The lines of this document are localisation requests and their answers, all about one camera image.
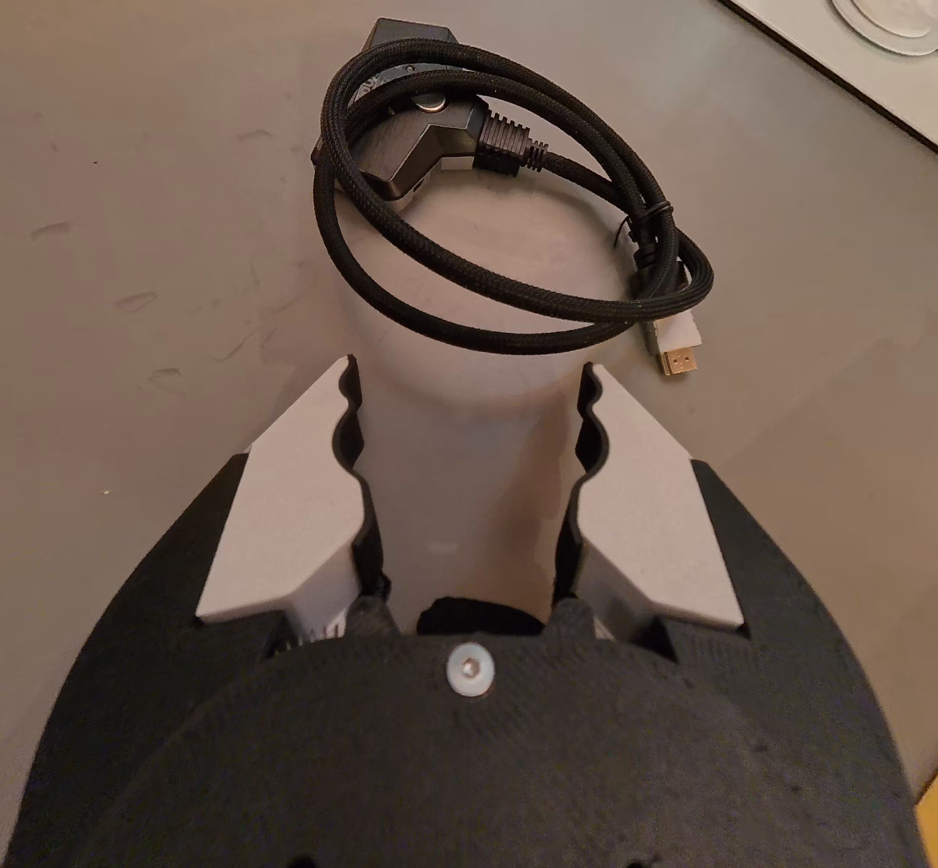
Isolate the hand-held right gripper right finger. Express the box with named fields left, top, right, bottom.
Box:
left=554, top=362, right=750, bottom=640

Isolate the yellow plastic bin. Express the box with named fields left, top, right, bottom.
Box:
left=911, top=783, right=938, bottom=868

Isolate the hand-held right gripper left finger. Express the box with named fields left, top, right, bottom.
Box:
left=195, top=355, right=385, bottom=640

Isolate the black HDMI splitter with cable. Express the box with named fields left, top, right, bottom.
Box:
left=313, top=47, right=714, bottom=381

